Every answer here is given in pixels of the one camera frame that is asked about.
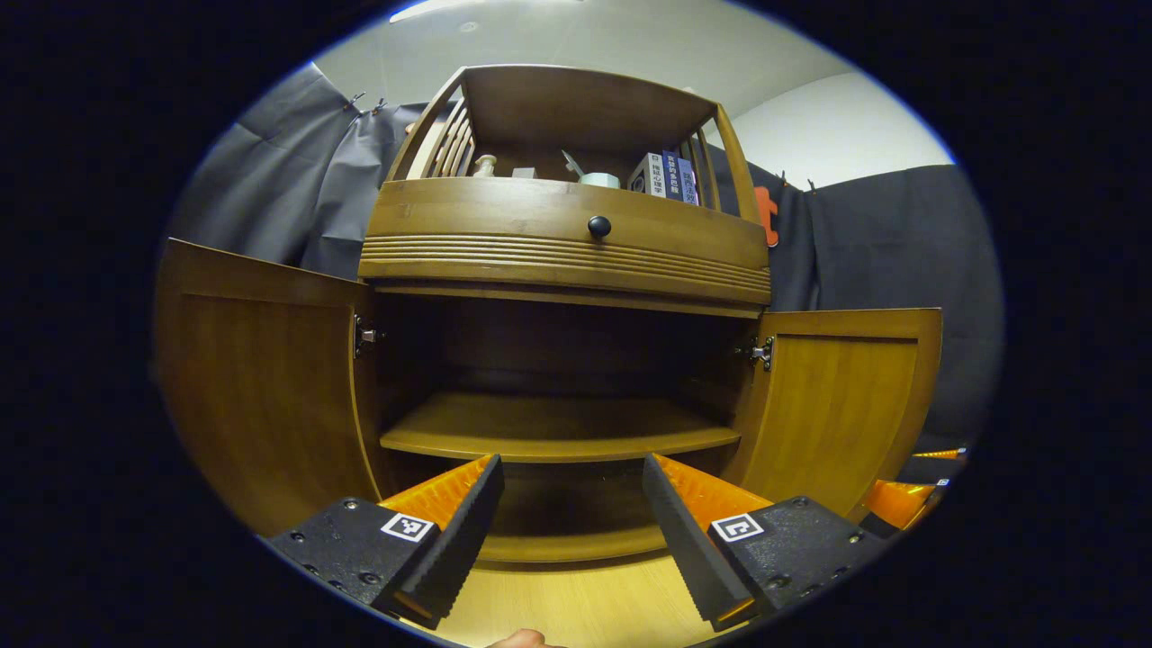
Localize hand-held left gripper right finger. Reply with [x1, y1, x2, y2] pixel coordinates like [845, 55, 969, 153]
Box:
[642, 452, 887, 633]

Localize black backdrop cloth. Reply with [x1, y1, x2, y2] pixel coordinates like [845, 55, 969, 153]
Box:
[166, 61, 1006, 451]

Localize wooden drawer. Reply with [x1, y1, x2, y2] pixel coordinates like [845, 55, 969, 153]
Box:
[358, 177, 773, 318]

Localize wooden inner shelf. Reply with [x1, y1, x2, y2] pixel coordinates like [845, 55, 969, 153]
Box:
[380, 391, 742, 464]

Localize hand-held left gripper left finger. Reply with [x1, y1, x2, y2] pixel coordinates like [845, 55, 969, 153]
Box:
[268, 453, 505, 631]

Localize wooden double-door shoe cabinet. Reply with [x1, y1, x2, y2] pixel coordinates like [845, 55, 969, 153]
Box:
[153, 63, 944, 563]

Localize wooden cabinet door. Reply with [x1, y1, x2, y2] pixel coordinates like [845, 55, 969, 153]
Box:
[153, 237, 383, 538]
[724, 308, 944, 521]

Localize white book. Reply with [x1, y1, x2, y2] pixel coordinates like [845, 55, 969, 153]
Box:
[628, 153, 667, 196]

